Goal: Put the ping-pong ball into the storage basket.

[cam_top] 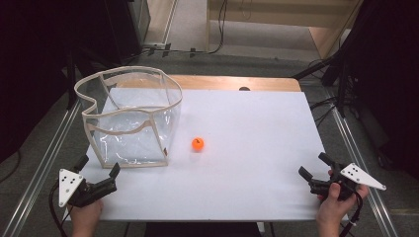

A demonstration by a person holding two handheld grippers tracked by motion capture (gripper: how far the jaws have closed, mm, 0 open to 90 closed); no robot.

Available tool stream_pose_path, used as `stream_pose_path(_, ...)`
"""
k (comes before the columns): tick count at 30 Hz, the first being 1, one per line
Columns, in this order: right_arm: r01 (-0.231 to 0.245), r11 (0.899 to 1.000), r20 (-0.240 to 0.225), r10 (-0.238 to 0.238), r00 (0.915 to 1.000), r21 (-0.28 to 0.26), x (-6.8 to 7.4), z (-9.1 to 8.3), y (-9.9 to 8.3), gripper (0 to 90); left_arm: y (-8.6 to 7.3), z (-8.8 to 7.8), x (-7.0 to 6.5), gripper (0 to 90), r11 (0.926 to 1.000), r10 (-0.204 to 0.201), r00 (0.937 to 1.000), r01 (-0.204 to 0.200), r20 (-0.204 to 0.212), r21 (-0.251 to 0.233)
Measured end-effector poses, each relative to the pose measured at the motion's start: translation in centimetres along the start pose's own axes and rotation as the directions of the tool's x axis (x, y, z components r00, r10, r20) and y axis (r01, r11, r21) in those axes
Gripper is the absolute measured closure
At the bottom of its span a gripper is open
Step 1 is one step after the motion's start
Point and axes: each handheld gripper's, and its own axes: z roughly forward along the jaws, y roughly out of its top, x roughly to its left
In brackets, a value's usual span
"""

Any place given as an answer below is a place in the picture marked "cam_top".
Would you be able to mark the clear plastic bag beige trim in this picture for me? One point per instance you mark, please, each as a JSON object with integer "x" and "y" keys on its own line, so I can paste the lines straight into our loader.
{"x": 131, "y": 138}

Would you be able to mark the black cabinet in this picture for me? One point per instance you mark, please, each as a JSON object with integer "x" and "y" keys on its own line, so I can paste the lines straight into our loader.
{"x": 128, "y": 29}

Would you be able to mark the person's right hand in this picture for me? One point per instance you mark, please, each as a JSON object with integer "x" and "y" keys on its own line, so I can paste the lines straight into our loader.
{"x": 332, "y": 210}

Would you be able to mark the light wooden furniture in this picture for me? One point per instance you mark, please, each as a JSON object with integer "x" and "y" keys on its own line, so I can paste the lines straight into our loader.
{"x": 296, "y": 13}

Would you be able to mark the white board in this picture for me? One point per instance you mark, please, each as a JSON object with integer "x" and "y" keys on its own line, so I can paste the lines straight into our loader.
{"x": 250, "y": 158}

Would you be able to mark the person's left hand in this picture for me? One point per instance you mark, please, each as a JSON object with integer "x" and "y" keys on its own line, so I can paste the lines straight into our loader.
{"x": 86, "y": 212}

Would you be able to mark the person's dark clothing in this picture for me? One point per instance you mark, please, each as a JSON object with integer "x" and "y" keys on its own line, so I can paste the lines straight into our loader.
{"x": 201, "y": 230}

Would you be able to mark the metal floor rail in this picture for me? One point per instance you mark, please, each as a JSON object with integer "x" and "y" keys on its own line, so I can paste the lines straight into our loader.
{"x": 36, "y": 171}
{"x": 365, "y": 171}

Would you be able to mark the orange ball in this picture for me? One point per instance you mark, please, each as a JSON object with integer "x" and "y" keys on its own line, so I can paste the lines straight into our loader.
{"x": 197, "y": 144}

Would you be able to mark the black curtain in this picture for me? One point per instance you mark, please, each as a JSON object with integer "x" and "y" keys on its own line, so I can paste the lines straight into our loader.
{"x": 33, "y": 65}
{"x": 388, "y": 82}

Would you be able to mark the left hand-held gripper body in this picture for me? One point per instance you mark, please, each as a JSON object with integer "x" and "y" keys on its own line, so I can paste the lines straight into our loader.
{"x": 70, "y": 186}

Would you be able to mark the wooden table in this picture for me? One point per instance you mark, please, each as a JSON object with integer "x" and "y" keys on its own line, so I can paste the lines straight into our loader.
{"x": 224, "y": 83}

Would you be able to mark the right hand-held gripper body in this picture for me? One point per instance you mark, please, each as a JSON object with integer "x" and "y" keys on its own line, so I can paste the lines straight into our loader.
{"x": 359, "y": 176}

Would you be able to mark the black metal stand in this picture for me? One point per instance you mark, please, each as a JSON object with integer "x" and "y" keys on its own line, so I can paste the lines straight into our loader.
{"x": 332, "y": 70}

